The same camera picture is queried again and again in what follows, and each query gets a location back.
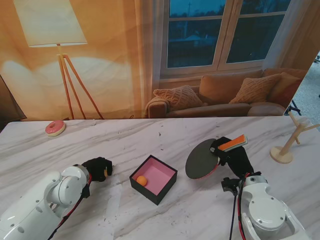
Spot black box pink inside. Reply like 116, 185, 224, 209
129, 154, 179, 206

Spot printed living room backdrop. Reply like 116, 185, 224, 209
0, 0, 320, 123

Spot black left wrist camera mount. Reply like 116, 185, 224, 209
81, 184, 91, 200

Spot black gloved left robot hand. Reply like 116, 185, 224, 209
81, 156, 114, 183

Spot ping pong bat orange handle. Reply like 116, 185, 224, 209
185, 134, 248, 180

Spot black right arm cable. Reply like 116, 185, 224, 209
229, 194, 238, 240

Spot red black left arm cables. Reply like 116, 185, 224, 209
48, 172, 93, 240

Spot wooden mug tree stand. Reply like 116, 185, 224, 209
269, 111, 320, 165

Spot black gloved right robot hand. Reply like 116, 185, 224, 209
209, 136, 255, 177

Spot black clamp stand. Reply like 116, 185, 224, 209
284, 99, 303, 117

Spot pink frosted donut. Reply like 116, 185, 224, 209
44, 120, 67, 137

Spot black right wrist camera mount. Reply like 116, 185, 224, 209
221, 176, 241, 196

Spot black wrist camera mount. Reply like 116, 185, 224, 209
81, 184, 91, 200
221, 176, 241, 196

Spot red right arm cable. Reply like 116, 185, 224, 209
236, 174, 247, 240

